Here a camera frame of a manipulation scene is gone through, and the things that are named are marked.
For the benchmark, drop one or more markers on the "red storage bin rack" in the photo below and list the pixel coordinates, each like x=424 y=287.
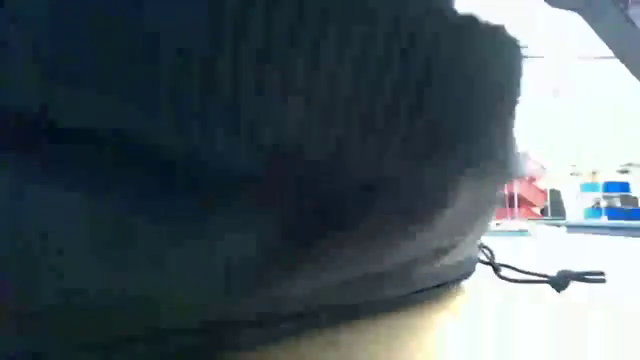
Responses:
x=527 y=195

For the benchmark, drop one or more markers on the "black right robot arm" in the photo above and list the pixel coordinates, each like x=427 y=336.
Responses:
x=615 y=30

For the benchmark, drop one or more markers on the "dark blue backpack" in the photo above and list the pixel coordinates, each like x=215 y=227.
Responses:
x=250 y=175

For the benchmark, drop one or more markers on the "shelf with blue bins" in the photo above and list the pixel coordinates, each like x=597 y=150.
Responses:
x=615 y=187

